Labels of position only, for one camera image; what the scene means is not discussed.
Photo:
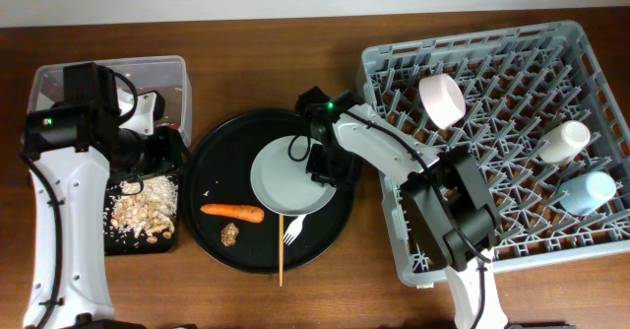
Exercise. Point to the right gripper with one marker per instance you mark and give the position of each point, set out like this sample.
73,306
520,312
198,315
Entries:
317,171

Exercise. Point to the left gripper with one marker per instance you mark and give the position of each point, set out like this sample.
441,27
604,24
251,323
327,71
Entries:
170,159

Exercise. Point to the grey plate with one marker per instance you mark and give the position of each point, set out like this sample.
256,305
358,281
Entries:
284,186

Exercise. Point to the food scraps pile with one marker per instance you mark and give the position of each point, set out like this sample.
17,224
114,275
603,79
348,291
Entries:
145,208

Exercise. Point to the orange carrot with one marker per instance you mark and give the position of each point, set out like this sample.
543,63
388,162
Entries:
245,213

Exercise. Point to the brown food lump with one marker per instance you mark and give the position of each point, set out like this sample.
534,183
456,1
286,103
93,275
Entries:
229,234

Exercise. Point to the pink bowl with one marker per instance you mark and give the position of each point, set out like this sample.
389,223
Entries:
442,99

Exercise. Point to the cream white cup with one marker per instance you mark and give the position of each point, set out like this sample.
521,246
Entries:
564,142

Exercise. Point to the light blue cup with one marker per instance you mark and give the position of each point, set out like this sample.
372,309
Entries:
584,194

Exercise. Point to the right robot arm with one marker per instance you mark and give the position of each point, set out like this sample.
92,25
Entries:
452,215

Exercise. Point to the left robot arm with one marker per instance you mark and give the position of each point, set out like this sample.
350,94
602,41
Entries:
88,128

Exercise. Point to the clear plastic waste bin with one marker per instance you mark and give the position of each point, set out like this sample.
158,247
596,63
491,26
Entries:
165,74

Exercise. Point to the grey dishwasher rack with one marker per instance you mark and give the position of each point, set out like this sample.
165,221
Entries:
518,84

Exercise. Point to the white plastic fork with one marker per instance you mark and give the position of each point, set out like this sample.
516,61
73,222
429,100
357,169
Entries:
293,231

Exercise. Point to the wooden chopstick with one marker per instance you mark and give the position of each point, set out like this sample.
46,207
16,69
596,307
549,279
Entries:
281,251

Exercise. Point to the black rectangular tray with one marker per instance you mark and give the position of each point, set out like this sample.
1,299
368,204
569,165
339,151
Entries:
143,240

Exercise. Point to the round black serving tray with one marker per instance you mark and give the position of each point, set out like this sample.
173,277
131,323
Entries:
219,173

